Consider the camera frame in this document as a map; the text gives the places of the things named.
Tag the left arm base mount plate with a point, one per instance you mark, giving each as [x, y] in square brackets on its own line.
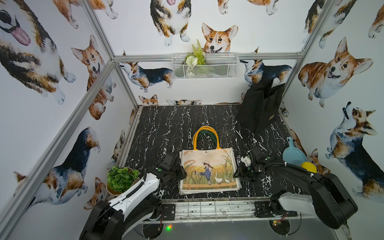
[167, 212]

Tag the cream tote bag yellow handles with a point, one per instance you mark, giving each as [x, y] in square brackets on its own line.
[224, 170]

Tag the black canvas tote bag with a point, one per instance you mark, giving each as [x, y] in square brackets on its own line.
[261, 105]

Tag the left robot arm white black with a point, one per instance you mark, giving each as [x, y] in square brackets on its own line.
[113, 219]

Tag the white wire wall basket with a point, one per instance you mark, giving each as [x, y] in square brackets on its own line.
[214, 66]

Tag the artificial fern and white flower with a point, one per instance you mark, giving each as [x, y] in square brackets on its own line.
[196, 61]

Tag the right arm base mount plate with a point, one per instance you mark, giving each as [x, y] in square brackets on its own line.
[268, 209]

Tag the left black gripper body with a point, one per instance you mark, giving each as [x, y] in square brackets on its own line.
[179, 171]

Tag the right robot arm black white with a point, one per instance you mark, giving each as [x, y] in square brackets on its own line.
[325, 196]

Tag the potted green plant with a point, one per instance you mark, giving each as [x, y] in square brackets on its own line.
[120, 180]

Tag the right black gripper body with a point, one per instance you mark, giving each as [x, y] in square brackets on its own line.
[247, 172]

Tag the cream tote bag green handles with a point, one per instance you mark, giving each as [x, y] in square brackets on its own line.
[207, 135]

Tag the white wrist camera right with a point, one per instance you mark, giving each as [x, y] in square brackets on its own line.
[246, 160]

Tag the light blue dustpan scoop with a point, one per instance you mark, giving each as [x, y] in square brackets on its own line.
[293, 155]

